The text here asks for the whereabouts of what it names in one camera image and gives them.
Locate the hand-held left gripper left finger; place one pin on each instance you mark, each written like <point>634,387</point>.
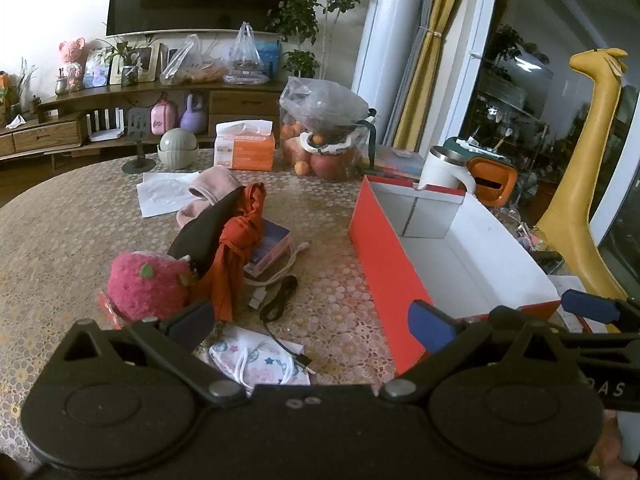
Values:
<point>192,321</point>

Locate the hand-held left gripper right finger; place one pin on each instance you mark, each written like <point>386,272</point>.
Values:
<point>429,327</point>

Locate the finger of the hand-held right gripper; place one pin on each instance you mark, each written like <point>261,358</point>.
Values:
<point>587,305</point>
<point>605,342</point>

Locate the pink plush toy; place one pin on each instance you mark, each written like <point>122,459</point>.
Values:
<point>142,285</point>

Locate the red cardboard box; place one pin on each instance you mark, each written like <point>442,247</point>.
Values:
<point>385,270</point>

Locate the patterned white face mask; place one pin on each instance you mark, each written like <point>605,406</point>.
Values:
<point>260,360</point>

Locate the red-orange cloth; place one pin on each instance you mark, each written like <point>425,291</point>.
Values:
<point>235,250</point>

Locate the black cloth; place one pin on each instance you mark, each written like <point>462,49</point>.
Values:
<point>202,230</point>

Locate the blue tissue pack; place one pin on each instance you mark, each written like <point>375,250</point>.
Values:
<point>270,247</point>

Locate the yellow giraffe figure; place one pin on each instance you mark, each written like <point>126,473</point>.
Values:
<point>575,220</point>

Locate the red card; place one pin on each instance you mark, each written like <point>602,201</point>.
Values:
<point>106,307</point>

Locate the white paper sheet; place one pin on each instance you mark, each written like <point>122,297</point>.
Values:
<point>160,192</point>

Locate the pink cloth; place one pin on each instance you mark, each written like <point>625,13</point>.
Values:
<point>210,185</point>

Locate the orange and green holder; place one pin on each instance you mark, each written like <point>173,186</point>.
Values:
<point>495,180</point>

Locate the white mug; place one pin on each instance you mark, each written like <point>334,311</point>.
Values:
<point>442,172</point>

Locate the stack of books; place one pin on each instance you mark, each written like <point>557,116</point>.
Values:
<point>400,162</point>

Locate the grey-green round container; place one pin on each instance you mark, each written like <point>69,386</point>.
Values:
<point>177,147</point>

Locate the orange tissue box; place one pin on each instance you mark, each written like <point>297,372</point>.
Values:
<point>247,152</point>

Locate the purple kettlebell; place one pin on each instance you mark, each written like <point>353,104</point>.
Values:
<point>192,120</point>

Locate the small pink bag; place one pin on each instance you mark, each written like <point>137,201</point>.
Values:
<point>165,117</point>

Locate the white router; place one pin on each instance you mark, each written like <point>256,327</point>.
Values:
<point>105,130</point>

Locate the plastic bag of fruit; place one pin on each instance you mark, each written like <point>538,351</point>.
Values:
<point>320,120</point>

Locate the clear bag of oranges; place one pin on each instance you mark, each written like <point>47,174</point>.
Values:
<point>190,67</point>

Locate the small potted plant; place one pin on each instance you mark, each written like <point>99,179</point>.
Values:
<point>127,67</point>

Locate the clear bag of dark goods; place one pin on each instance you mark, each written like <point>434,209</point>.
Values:
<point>245,60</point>

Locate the yellow curtain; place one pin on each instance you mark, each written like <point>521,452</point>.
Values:
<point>430,60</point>

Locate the metal cup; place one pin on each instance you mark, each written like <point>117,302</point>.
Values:
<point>61,86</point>

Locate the blue packet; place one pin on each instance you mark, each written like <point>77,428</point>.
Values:
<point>270,57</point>

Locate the pink bear figure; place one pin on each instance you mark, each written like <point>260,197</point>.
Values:
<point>72,57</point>

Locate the white standing air conditioner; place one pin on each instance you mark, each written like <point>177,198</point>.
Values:
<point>390,35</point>

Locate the tall green plant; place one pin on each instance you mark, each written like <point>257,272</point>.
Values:
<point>300,15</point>

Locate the large photo frame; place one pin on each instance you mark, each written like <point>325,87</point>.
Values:
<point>147,62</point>

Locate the small photo frame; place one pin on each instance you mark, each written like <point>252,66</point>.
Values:
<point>96,67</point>

